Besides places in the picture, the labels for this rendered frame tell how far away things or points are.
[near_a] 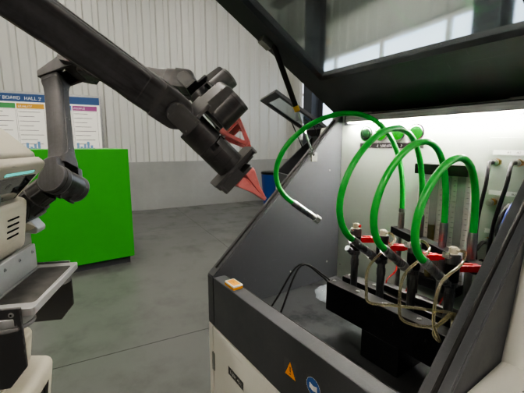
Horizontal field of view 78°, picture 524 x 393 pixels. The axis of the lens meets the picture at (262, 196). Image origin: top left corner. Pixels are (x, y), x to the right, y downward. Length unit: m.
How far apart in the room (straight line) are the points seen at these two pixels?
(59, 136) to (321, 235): 0.90
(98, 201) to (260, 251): 2.98
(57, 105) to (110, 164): 2.77
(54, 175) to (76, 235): 2.95
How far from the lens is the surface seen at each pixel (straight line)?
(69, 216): 3.88
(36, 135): 7.07
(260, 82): 8.07
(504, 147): 1.00
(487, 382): 0.68
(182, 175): 7.29
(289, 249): 1.16
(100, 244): 3.99
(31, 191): 1.05
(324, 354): 0.70
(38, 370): 1.05
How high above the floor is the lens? 1.34
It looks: 9 degrees down
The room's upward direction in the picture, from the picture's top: straight up
